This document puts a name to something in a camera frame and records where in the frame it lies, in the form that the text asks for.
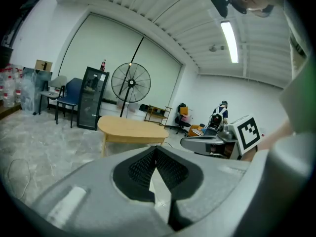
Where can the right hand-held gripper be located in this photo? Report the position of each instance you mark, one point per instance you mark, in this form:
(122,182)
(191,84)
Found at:
(247,132)

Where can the grey chair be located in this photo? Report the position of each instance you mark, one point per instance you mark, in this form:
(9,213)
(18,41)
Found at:
(58,83)

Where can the wooden shelf rack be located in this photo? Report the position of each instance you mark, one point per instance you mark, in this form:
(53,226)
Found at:
(158,113)

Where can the stack of water bottles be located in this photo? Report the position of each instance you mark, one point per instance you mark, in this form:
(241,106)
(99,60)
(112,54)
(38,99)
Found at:
(10,88)

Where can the oval wooden table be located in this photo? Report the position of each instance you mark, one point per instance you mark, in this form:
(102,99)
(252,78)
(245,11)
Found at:
(130,130)

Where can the round ceiling detector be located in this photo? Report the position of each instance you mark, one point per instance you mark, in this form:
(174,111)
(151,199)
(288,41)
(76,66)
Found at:
(213,48)

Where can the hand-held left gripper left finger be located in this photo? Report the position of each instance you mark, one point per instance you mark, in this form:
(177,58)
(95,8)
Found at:
(93,196)

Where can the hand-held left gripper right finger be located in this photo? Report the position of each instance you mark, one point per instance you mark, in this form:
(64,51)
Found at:
(214,186)

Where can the person's right forearm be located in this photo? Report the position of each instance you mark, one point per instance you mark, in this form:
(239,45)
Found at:
(274,138)

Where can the black standing fan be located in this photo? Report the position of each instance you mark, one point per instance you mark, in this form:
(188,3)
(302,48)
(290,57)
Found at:
(130,83)

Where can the blue chair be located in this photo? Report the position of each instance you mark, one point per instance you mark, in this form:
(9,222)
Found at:
(72,92)

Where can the black head-mounted camera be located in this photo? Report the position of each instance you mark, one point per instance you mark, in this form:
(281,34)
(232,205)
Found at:
(221,1)

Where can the long black pole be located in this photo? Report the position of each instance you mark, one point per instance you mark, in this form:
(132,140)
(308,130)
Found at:
(134,54)

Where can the person's white green shirt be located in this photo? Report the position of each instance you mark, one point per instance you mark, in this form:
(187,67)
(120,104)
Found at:
(300,88)

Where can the black office chair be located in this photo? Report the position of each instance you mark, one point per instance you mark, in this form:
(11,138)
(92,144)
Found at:
(182,121)

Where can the cardboard box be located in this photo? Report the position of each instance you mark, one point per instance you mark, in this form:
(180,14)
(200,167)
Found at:
(43,64)

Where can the long ceiling lamp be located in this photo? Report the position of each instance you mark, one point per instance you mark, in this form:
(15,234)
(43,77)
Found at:
(230,42)

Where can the plastic wrapped panel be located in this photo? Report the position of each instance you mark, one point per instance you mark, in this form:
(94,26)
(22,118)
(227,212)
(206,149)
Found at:
(32,88)

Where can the orange box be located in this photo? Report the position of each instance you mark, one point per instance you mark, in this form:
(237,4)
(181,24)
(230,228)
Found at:
(195,130)

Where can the cola bottle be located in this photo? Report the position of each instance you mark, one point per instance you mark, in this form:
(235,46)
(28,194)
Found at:
(102,65)

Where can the black glass door cabinet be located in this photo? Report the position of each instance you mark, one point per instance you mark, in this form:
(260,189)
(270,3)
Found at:
(91,100)

